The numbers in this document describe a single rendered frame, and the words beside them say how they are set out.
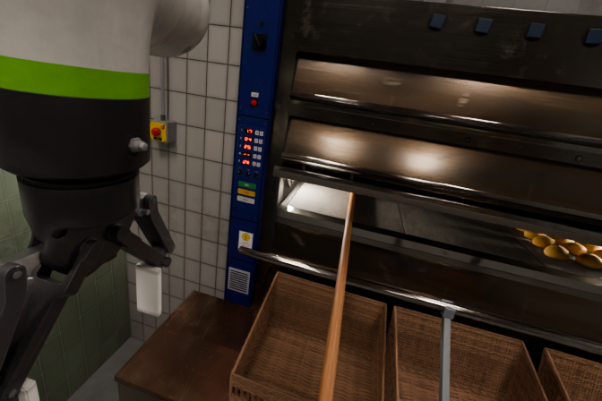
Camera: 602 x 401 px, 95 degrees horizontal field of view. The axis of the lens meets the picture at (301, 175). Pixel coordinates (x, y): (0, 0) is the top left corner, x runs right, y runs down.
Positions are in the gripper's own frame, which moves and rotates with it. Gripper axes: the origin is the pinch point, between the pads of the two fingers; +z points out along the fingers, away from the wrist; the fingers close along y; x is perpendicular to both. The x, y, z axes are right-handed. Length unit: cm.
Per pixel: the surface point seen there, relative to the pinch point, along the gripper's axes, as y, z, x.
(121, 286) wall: -100, 106, -95
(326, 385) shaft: -23.0, 26.2, 25.8
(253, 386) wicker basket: -51, 76, 5
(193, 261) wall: -103, 75, -49
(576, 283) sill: -95, 29, 121
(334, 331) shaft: -36, 26, 26
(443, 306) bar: -61, 30, 60
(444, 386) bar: -47, 45, 61
